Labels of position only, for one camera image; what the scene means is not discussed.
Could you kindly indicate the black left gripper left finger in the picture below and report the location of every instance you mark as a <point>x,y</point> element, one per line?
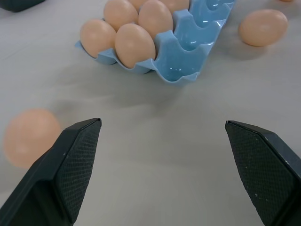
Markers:
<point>58,179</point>

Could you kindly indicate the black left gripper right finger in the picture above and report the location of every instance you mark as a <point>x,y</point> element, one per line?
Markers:
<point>265,174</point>

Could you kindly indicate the blue plastic egg tray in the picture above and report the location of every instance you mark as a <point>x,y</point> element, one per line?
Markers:
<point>183,44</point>

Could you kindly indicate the beige egg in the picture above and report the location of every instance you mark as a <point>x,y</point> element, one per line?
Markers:
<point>135,44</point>
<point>263,27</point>
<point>28,139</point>
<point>137,3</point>
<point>176,4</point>
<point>97,36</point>
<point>156,20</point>
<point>120,13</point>

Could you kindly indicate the dark rounded object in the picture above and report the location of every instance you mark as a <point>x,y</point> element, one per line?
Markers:
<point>18,4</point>

